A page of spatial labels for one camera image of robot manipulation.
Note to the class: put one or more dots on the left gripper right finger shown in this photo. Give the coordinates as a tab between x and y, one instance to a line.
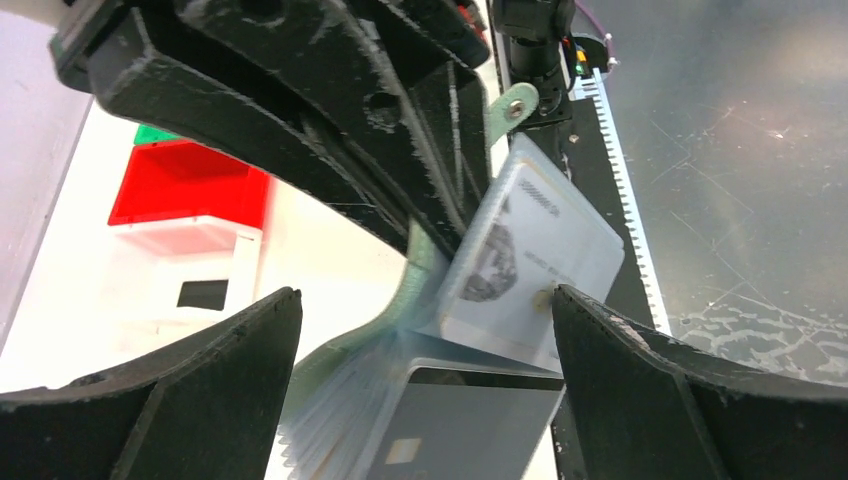
647	406

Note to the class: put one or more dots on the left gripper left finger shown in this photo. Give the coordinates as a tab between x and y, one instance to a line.
204	407

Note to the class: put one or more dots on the green plastic bin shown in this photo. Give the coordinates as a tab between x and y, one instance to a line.
146	134

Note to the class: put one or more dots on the red plastic bin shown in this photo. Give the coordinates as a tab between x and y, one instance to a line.
180	179

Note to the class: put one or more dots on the dark grey credit card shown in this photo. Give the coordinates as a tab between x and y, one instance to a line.
461	423

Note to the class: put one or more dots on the green leather card holder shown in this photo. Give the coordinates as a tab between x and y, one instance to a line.
312	372

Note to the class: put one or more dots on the clear plastic bin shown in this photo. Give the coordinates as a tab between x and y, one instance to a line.
154	259

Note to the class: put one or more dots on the black credit card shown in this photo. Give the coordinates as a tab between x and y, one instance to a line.
203	294

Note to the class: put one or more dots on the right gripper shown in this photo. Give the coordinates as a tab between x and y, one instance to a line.
397	79

